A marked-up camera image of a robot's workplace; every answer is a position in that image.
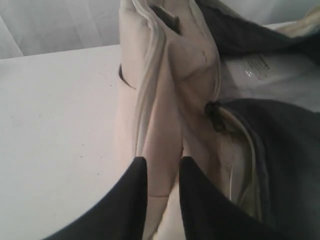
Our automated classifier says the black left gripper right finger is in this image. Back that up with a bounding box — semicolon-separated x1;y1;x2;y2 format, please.
179;156;283;240

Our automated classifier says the clear plastic packet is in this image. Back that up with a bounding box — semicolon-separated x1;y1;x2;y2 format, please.
220;53;320;111

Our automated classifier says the white backdrop curtain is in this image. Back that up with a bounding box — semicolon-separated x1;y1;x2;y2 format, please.
0;0;320;59

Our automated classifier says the cream fabric duffel bag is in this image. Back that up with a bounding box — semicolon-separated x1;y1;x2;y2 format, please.
115;0;320;240

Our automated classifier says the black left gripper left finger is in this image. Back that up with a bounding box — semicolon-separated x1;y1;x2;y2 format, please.
48;157;148;240

